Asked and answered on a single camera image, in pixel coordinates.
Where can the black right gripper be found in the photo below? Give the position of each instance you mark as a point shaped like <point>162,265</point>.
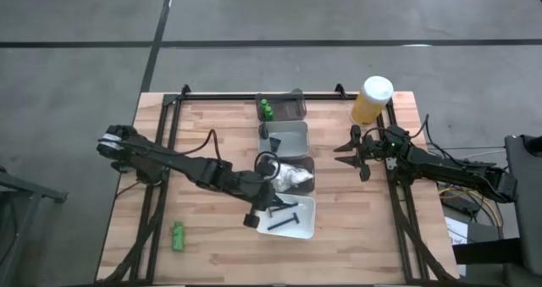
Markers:
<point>372,148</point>

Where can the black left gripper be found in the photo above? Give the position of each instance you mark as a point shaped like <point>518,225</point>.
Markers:
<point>260,191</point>

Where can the blue disposable razor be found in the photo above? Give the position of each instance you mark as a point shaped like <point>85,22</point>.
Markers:
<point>283,223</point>
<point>271,213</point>
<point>292,204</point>

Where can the dark blue capped tube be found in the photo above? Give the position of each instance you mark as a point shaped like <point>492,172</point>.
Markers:
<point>275,143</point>

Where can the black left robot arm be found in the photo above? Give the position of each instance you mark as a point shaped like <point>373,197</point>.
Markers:
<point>186,164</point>

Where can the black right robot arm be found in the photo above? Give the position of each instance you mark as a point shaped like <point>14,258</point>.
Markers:
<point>449,168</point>

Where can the white plastic bin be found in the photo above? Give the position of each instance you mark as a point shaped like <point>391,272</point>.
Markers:
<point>305,227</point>

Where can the dark brown plastic bin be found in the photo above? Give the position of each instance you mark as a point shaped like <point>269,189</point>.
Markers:
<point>308,187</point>

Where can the yellow wipes canister white lid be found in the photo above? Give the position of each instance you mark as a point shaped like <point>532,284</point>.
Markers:
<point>372,103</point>

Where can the light grey plastic bin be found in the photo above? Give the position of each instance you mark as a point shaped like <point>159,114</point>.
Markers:
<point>294,141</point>

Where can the smoky translucent plastic bin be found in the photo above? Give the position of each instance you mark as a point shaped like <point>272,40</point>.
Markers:
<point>292,109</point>

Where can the black power brick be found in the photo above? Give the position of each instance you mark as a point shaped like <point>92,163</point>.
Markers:
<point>459,204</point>

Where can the white paper sheet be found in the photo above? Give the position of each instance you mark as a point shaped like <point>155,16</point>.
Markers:
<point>456,232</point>

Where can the dark grey chair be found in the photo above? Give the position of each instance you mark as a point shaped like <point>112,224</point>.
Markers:
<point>525,202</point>

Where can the grey metal cart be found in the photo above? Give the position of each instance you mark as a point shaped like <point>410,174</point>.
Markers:
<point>25,184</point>

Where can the silver metal bracket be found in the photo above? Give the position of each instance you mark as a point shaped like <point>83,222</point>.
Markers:
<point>390,163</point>

